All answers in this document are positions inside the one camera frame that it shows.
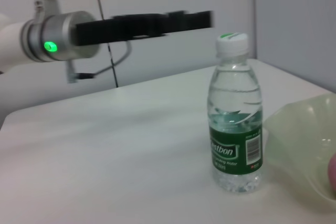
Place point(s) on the clear green-label water bottle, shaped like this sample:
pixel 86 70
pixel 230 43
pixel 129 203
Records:
pixel 231 150

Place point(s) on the pink toy peach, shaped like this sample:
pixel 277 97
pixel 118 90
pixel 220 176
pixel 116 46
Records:
pixel 333 171

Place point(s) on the pale green wavy fruit bowl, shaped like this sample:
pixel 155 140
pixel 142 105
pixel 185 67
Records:
pixel 296 129

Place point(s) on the left gripper silver connector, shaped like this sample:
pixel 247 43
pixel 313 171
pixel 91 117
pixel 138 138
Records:
pixel 70 73

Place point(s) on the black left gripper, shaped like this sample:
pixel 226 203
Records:
pixel 118 30

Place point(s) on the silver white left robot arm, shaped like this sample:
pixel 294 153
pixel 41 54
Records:
pixel 39 37

